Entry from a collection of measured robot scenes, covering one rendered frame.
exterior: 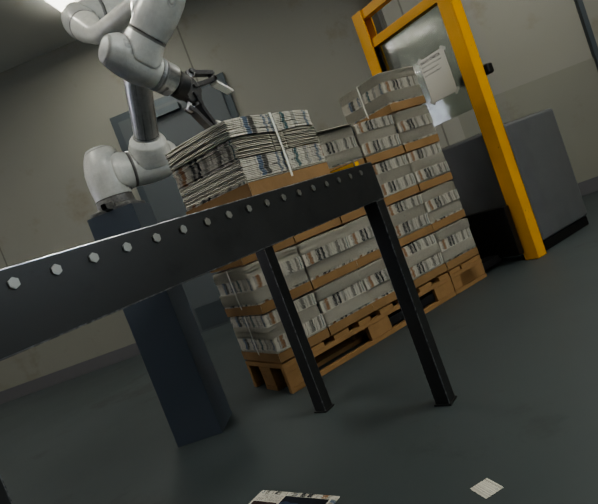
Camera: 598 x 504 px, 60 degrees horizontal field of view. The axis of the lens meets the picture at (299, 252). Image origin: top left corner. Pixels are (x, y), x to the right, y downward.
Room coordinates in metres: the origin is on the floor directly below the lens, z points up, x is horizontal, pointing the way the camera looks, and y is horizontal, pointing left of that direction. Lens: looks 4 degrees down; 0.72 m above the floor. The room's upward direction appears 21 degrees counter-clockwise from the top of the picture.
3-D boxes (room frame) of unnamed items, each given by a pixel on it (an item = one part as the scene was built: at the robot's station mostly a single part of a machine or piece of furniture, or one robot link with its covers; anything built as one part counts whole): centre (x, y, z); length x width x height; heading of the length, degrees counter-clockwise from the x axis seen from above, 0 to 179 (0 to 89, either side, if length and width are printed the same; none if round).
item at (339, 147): (2.77, -0.26, 0.95); 0.38 x 0.29 x 0.23; 33
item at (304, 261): (2.70, -0.15, 0.42); 1.17 x 0.39 x 0.83; 122
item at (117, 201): (2.17, 0.64, 1.03); 0.22 x 0.18 x 0.06; 174
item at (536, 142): (3.52, -1.44, 0.40); 0.70 x 0.55 x 0.80; 32
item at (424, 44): (3.33, -1.14, 1.28); 0.57 x 0.01 x 0.65; 32
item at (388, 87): (3.09, -0.76, 0.65); 0.39 x 0.30 x 1.29; 32
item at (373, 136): (2.93, -0.51, 0.95); 0.38 x 0.29 x 0.23; 32
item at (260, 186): (1.55, 0.12, 0.83); 0.29 x 0.16 x 0.04; 49
